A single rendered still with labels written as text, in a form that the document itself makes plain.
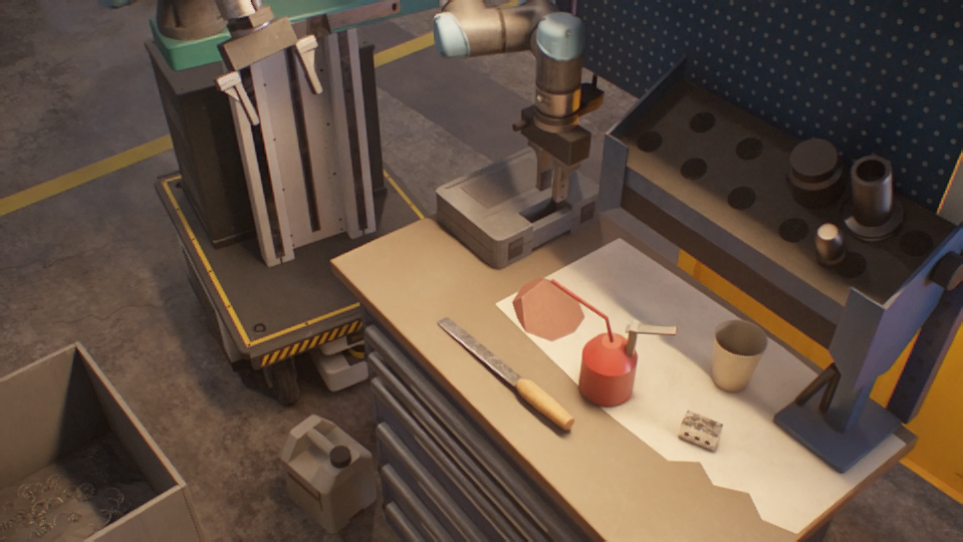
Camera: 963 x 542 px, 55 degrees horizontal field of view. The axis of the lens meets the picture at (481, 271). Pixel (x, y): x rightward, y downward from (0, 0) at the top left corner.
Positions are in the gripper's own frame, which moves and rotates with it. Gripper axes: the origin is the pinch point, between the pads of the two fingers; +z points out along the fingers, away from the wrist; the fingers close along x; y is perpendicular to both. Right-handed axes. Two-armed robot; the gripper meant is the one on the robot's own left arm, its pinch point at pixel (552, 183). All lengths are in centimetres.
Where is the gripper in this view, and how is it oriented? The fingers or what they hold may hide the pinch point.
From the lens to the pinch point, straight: 165.8
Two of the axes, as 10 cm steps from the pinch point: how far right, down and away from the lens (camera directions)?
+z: 0.0, 7.5, 6.6
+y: -7.9, 4.0, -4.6
